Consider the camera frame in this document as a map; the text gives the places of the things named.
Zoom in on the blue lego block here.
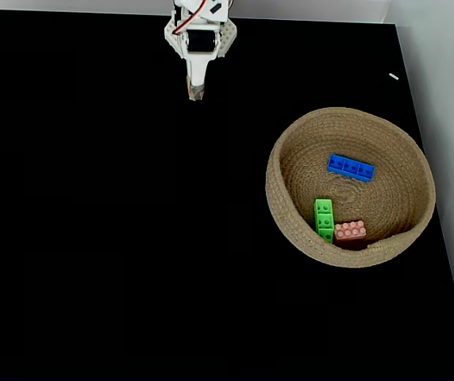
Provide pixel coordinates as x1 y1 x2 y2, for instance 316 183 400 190
326 153 375 184

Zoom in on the green lego block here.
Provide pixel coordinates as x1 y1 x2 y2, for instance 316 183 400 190
314 198 336 244

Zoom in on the pink lego block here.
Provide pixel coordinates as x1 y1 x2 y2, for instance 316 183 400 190
333 220 368 244

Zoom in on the red servo cable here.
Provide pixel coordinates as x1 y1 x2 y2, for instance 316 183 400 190
172 0 208 37

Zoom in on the woven rope basket tray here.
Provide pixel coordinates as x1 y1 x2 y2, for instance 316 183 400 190
265 106 437 269

